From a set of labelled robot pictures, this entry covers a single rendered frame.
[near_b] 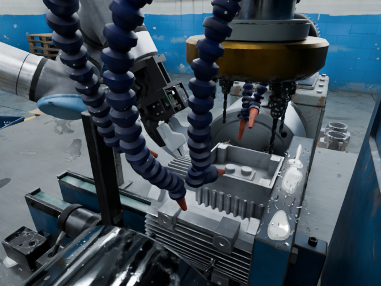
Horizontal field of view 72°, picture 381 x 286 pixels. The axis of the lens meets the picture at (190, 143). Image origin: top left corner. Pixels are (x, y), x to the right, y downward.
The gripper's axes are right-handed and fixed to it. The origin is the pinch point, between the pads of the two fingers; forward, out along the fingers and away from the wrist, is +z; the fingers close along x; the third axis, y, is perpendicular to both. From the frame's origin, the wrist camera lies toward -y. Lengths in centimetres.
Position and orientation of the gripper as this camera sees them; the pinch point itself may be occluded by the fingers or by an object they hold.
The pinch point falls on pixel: (177, 155)
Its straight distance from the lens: 56.5
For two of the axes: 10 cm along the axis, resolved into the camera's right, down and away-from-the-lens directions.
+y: 7.7, -2.7, -5.8
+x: 4.6, -4.0, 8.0
